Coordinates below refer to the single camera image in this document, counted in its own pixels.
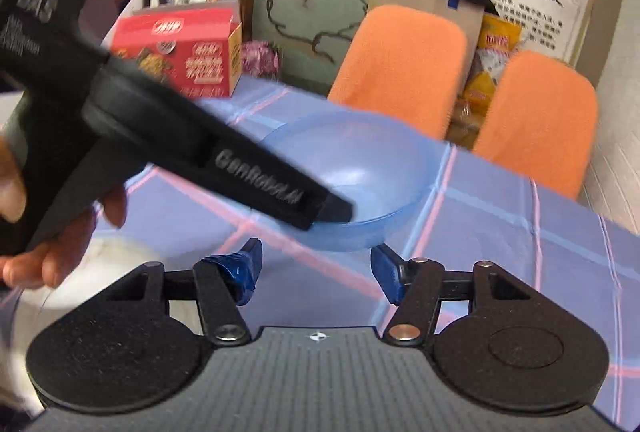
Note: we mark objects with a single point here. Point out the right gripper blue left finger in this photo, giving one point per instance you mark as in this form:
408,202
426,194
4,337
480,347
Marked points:
240,270

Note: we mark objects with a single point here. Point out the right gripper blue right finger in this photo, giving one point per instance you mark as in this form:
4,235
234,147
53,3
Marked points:
390,272

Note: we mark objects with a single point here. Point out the blue plastic bowl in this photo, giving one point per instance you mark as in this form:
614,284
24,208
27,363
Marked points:
383,167

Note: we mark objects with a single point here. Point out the white ceramic bowl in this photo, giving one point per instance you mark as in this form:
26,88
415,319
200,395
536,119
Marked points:
108,258

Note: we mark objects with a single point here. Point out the person's left hand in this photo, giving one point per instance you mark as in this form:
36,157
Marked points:
49,187

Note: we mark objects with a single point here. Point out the blue plaid tablecloth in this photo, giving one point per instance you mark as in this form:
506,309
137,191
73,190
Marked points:
474,212

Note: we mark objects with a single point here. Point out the red cracker box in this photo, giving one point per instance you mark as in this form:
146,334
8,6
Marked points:
195,51

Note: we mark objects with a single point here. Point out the pink flower bundle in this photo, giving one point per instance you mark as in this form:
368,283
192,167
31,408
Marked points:
261,59

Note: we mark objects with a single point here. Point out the left orange chair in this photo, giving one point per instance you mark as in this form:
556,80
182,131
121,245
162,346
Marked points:
406,64

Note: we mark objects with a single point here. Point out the orange chair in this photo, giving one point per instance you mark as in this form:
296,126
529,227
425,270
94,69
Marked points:
541,123
406,64

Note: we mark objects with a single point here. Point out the right orange chair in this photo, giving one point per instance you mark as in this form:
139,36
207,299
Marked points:
541,123

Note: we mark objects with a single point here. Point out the yellow snack bag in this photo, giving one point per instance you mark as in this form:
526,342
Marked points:
496,45

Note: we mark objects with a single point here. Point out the brown cardboard box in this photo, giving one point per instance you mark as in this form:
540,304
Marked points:
464,14

